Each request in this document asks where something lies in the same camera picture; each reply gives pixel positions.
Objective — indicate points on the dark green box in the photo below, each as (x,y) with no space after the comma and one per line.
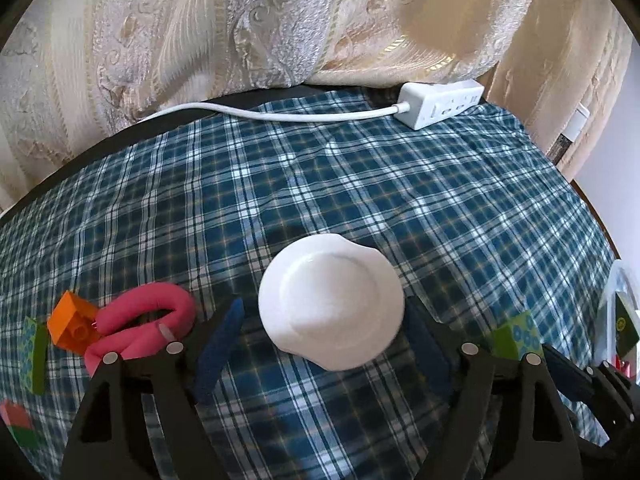
(626,325)

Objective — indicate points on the cream patterned curtain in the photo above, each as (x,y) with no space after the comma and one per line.
(550,60)
(200,35)

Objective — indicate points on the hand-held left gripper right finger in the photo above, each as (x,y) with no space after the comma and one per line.
(425,350)

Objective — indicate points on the red and green toy block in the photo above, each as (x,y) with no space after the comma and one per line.
(17,422)

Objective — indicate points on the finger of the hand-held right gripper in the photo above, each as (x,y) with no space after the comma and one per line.
(565,371)

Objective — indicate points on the pink foam hair curler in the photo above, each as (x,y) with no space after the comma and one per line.
(150,300)

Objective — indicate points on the clear plastic bowl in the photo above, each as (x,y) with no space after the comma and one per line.
(607,305)

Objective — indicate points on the white round jar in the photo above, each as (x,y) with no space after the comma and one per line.
(330,300)

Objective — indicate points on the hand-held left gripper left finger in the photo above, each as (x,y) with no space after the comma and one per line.
(220,350)

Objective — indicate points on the white power strip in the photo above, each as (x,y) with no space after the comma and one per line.
(435,105)

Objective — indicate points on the green dotted toy block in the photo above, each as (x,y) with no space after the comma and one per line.
(515,337)
(35,360)

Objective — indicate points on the orange toy block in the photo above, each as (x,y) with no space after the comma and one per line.
(70,322)

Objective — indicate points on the blue plaid tablecloth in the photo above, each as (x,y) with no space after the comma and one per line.
(350,185)

